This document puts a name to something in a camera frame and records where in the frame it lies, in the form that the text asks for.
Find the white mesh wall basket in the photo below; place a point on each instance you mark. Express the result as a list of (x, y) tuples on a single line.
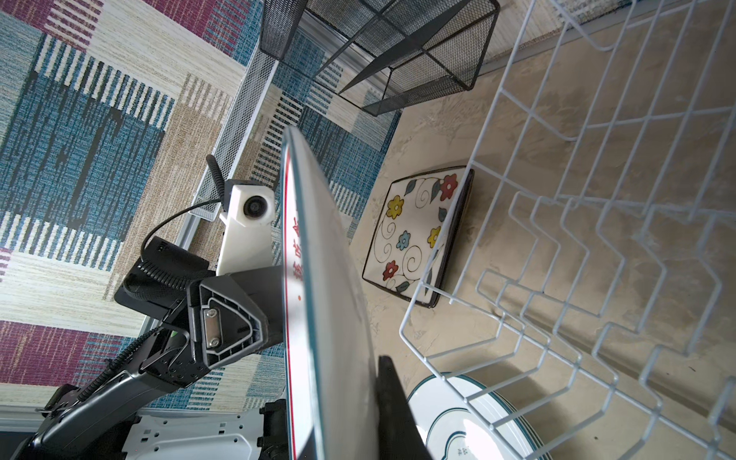
[(242, 115)]

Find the white round plate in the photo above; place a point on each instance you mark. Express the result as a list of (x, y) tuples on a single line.
[(451, 431), (331, 370)]

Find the black wire shelf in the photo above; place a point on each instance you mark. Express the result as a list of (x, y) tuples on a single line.
[(380, 56)]

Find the white wire dish rack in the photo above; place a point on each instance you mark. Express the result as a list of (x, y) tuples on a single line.
[(597, 293)]

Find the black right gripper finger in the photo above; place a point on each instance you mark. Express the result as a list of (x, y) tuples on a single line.
[(399, 437)]

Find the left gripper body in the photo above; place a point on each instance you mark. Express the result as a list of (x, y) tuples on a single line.
[(219, 321)]

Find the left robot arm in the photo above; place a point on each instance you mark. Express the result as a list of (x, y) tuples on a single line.
[(83, 422)]

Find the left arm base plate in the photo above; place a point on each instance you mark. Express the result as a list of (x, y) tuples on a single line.
[(169, 435)]

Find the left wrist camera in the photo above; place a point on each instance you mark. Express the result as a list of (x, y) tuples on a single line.
[(247, 216)]

